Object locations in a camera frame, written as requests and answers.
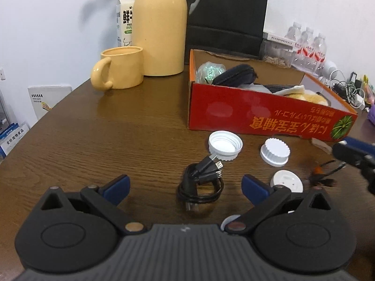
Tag yellow thermos jug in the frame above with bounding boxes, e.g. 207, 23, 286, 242
132, 0, 200, 77

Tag red cardboard box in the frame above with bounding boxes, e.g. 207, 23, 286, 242
187, 49, 358, 141

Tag white round disc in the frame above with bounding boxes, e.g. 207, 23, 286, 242
270, 170, 304, 193

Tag milk carton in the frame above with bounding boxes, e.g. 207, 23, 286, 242
116, 0, 135, 47

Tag yellow ceramic mug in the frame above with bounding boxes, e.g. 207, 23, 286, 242
90, 46, 144, 91

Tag water bottle right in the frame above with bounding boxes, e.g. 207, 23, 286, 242
306, 33, 327, 72

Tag white ribbed jar cap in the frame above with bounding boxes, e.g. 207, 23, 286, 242
260, 138, 290, 167

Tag tangled white cables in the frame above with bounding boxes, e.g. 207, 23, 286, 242
322, 69, 367, 112

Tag water bottle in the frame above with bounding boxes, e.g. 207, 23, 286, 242
306, 33, 327, 72
292, 27, 313, 67
285, 22, 301, 48

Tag clear seed container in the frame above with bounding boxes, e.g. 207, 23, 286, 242
260, 32, 296, 68

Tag black zipper pouch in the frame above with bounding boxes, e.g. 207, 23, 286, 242
212, 64, 258, 88

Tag water bottle left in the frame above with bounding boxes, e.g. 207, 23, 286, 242
285, 22, 301, 48

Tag black usb cable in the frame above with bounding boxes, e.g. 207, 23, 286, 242
176, 154, 225, 212

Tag white booklet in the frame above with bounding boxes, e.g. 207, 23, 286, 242
28, 85, 72, 120

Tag white jar lid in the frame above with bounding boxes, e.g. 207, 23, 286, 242
208, 131, 243, 161

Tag black paper bag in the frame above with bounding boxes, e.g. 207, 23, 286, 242
184, 0, 268, 63

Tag orange black insect toy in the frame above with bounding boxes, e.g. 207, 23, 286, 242
303, 159, 346, 188

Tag water bottle middle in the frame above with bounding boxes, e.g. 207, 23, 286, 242
292, 27, 313, 67

